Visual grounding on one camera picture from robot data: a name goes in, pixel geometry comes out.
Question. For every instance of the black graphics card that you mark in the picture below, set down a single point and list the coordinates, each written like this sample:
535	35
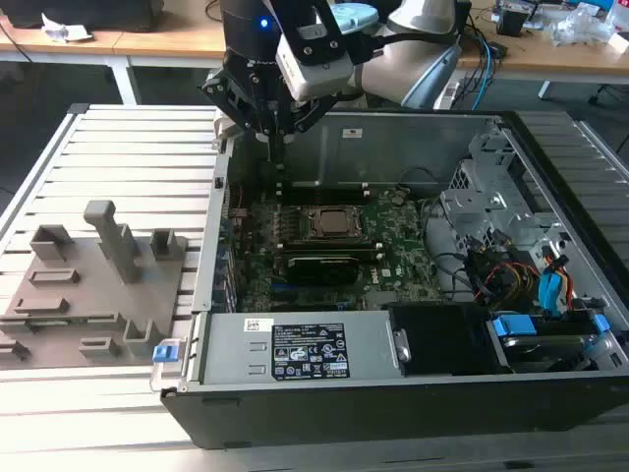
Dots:
322	270

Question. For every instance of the black PC case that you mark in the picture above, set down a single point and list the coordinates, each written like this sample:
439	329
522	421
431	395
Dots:
344	418

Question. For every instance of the black RAM slot bank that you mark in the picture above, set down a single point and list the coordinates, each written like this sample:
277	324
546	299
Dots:
344	244
324	193

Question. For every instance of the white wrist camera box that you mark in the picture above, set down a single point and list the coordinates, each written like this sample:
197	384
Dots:
314	78

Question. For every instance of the white power strip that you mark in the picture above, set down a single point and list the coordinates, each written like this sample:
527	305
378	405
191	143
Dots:
447	96

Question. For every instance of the clear plastic bag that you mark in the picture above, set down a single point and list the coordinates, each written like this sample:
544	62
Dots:
585	24

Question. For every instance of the silver power supply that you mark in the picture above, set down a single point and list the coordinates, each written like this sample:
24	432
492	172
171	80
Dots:
236	344

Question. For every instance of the green motherboard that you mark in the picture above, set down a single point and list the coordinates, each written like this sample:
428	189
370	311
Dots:
403	246

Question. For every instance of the silver coin cell battery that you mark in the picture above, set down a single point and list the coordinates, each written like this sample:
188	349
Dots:
398	197

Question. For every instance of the silver CPU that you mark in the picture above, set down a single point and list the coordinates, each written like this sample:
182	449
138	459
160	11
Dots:
339	222

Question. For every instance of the wide black box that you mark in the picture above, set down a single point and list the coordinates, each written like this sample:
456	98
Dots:
98	12

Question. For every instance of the silver drive cage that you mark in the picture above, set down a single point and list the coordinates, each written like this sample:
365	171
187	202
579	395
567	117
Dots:
491	206

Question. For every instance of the wooden desk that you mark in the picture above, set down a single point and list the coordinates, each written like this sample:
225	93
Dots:
147	39

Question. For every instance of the tall black box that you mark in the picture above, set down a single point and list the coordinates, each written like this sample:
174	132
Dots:
463	17

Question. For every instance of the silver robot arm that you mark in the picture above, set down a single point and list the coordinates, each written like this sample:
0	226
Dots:
393	69

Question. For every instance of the hard disk in blue carrier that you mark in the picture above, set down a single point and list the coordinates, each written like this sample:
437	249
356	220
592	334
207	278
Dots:
511	327

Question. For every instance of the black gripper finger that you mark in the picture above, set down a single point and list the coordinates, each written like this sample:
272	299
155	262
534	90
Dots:
216	88
314	112

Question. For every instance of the silver chipset heatsink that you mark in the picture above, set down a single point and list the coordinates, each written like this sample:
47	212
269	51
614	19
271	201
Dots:
381	298

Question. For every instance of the crumpled white paper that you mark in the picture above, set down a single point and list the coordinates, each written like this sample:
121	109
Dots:
61	29

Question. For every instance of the blue case latch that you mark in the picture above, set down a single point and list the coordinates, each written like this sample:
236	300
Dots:
164	354

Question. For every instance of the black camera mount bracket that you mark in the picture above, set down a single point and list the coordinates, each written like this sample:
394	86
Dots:
319	49

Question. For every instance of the green RAM stick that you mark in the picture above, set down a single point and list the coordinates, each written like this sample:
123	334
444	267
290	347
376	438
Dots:
49	324

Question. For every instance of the grey parts rack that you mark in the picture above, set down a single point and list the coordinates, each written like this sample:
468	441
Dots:
88	295

